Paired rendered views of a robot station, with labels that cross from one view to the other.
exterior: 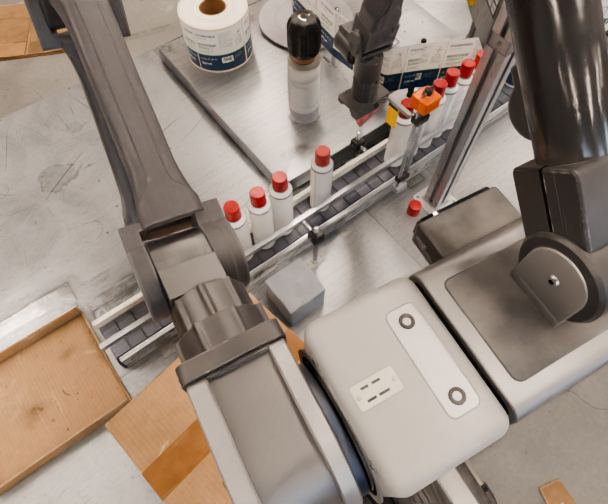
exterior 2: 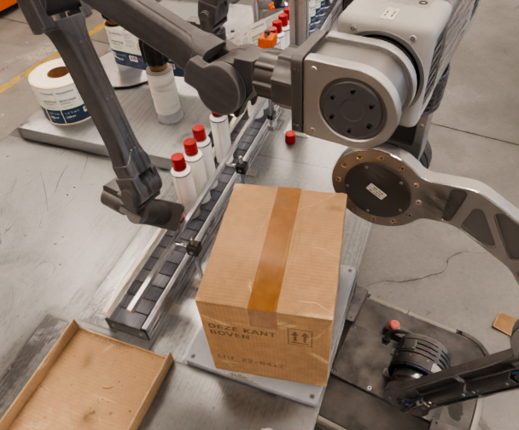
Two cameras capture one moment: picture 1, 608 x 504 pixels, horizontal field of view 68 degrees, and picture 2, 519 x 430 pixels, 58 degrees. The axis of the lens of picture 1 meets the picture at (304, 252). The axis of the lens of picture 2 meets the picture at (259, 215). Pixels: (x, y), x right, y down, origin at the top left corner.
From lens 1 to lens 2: 0.55 m
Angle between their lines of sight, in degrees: 22
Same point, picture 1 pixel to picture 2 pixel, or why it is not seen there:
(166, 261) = (230, 59)
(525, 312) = not seen: outside the picture
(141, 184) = (186, 36)
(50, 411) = (102, 409)
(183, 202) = (214, 39)
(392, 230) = (285, 157)
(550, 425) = (467, 281)
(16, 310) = (12, 360)
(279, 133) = (161, 135)
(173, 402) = (235, 261)
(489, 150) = not seen: hidden behind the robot
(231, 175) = not seen: hidden behind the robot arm
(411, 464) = (427, 21)
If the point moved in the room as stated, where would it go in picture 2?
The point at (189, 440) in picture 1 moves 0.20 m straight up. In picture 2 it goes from (265, 272) to (257, 193)
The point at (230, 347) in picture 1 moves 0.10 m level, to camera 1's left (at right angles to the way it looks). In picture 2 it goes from (310, 41) to (244, 66)
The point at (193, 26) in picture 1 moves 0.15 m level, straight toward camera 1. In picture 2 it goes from (52, 87) to (78, 103)
